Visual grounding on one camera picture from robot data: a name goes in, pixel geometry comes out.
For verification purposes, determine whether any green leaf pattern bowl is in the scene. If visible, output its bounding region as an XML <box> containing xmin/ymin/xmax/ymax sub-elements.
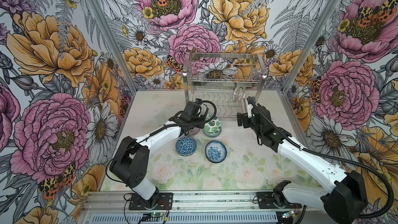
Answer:
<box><xmin>203</xmin><ymin>117</ymin><xmax>222</xmax><ymax>137</ymax></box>

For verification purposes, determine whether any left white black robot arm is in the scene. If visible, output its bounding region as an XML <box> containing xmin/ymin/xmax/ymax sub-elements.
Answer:
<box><xmin>107</xmin><ymin>99</ymin><xmax>217</xmax><ymax>208</ymax></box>

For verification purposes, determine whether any white vented cable duct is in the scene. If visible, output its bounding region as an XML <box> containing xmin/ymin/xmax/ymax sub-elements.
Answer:
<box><xmin>86</xmin><ymin>212</ymin><xmax>278</xmax><ymax>224</ymax></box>

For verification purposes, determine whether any blue floral pattern bowl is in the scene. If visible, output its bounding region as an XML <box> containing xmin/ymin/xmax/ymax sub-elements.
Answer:
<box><xmin>205</xmin><ymin>141</ymin><xmax>227</xmax><ymax>163</ymax></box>

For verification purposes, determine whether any aluminium front rail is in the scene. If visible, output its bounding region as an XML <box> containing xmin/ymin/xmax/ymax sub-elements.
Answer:
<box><xmin>83</xmin><ymin>190</ymin><xmax>310</xmax><ymax>213</ymax></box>

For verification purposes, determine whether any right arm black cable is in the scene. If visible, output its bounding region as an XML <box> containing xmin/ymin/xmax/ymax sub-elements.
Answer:
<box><xmin>246</xmin><ymin>96</ymin><xmax>394</xmax><ymax>219</ymax></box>

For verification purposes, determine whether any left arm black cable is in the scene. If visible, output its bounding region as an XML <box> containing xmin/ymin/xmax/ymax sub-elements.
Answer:
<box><xmin>105</xmin><ymin>99</ymin><xmax>218</xmax><ymax>184</ymax></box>

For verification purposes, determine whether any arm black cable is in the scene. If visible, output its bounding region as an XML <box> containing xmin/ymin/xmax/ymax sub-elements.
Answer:
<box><xmin>246</xmin><ymin>96</ymin><xmax>394</xmax><ymax>219</ymax></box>
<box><xmin>105</xmin><ymin>99</ymin><xmax>218</xmax><ymax>184</ymax></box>

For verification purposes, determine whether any left aluminium frame post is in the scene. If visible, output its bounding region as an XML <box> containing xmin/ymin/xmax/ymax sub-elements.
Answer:
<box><xmin>86</xmin><ymin>0</ymin><xmax>137</xmax><ymax>96</ymax></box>

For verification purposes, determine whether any aluminium frame post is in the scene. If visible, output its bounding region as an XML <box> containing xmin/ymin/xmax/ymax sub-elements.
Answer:
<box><xmin>282</xmin><ymin>0</ymin><xmax>341</xmax><ymax>94</ymax></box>
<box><xmin>86</xmin><ymin>0</ymin><xmax>137</xmax><ymax>96</ymax></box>

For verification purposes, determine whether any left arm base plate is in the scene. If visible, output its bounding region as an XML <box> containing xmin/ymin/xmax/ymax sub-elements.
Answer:
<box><xmin>128</xmin><ymin>192</ymin><xmax>174</xmax><ymax>211</ymax></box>

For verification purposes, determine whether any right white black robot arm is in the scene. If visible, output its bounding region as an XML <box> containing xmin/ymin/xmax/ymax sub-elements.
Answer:
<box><xmin>237</xmin><ymin>105</ymin><xmax>368</xmax><ymax>224</ymax></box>

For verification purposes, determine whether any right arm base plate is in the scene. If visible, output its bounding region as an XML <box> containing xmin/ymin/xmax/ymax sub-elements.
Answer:
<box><xmin>255</xmin><ymin>191</ymin><xmax>302</xmax><ymax>209</ymax></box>

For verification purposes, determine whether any steel two-tier dish rack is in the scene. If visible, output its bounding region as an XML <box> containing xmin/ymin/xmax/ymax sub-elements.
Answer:
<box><xmin>182</xmin><ymin>51</ymin><xmax>267</xmax><ymax>119</ymax></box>

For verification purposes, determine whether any blue geometric pattern bowl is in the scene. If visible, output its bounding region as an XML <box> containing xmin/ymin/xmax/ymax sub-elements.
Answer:
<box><xmin>175</xmin><ymin>136</ymin><xmax>197</xmax><ymax>156</ymax></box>

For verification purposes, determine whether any right aluminium frame post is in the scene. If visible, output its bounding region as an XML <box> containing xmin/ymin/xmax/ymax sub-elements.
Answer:
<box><xmin>282</xmin><ymin>0</ymin><xmax>341</xmax><ymax>94</ymax></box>

